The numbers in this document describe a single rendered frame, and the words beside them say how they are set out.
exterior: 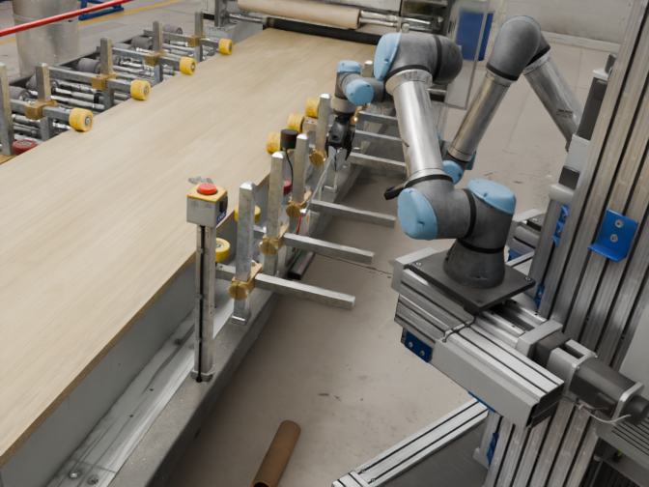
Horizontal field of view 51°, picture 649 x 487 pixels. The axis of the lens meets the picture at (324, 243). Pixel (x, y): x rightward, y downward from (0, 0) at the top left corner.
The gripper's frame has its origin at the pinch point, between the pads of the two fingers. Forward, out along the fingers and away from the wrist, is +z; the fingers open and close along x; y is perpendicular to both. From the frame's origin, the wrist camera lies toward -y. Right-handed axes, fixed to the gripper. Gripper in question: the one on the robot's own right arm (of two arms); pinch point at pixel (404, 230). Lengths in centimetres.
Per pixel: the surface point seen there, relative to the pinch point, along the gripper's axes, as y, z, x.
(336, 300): -11, 0, -51
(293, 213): -37.1, -1.6, -8.5
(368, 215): -12.7, -3.1, -1.5
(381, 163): -14.4, -12.5, 23.5
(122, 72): -169, 1, 109
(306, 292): -19, -1, -51
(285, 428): -27, 75, -28
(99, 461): -50, 21, -108
